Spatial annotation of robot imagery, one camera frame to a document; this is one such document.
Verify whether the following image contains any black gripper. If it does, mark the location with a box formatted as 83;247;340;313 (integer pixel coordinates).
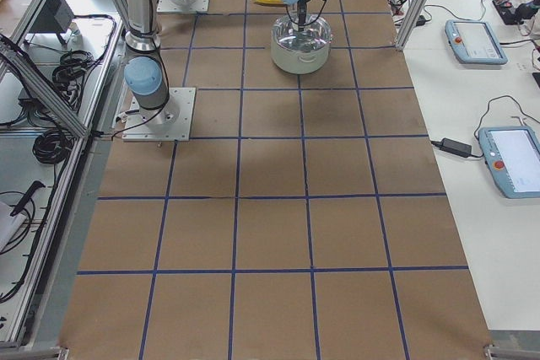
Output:
296;0;311;25

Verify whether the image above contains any glass pot lid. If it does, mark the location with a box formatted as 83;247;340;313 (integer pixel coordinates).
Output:
272;13;333;52

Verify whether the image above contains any pale green electric pot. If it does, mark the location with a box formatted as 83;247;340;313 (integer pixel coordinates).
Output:
271;13;333;75

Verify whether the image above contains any far teach pendant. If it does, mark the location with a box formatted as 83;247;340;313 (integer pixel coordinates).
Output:
445;20;508;66

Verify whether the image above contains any teach pendant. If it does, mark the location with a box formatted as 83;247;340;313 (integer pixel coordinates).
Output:
478;126;539;199
445;20;508;66

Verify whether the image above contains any black power brick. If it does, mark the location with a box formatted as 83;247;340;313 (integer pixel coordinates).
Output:
439;137;472;158

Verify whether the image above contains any near teach pendant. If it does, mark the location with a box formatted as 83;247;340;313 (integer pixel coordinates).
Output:
478;126;539;199

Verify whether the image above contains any aluminium frame post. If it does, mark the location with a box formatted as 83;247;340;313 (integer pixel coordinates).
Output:
394;0;446;52

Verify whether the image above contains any aluminium frame rail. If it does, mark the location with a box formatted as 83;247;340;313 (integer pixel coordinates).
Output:
1;35;89;138

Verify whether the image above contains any coiled black cable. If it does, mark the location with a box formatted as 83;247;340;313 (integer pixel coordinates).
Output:
32;128;71;165

